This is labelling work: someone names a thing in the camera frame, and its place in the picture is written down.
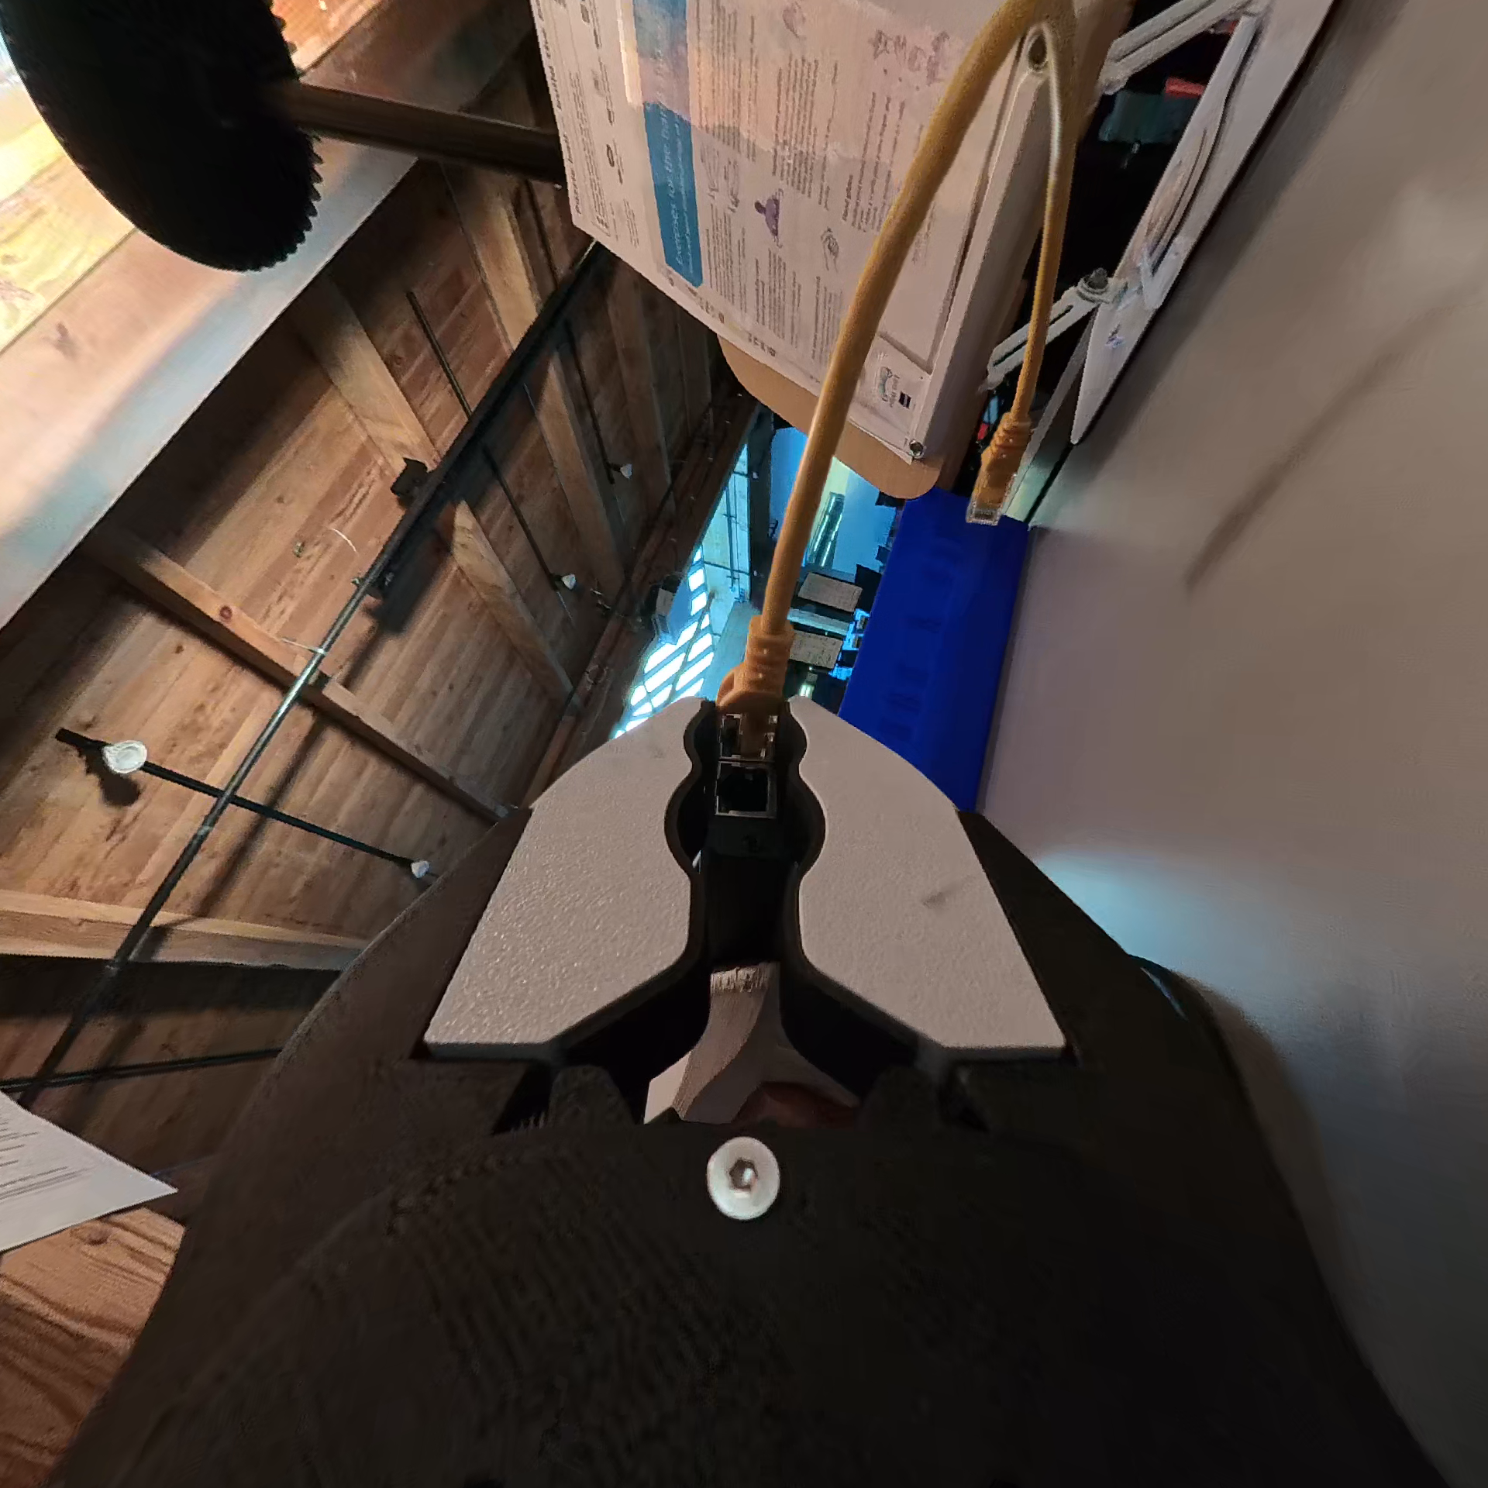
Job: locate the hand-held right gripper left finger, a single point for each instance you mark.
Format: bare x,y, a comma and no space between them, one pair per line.
557,920

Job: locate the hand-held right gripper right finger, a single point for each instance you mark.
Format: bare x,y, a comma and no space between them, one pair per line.
919,920

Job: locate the black power adapter brick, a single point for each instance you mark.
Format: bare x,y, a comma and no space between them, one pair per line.
746,894

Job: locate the white desk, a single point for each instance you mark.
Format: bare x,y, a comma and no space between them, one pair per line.
1278,696

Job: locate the blue plastic bin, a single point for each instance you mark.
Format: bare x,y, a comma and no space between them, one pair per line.
929,629

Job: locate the tan wooden board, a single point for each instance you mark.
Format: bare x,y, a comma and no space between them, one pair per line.
866,460

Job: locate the white paper sheet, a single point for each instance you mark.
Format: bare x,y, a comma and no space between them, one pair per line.
59,1174

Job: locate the white box with printed label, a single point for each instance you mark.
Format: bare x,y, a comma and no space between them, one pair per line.
746,139

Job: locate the black round gear disc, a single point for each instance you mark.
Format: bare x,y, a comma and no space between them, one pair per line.
150,118

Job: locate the wooden post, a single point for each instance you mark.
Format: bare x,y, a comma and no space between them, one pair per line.
69,1373

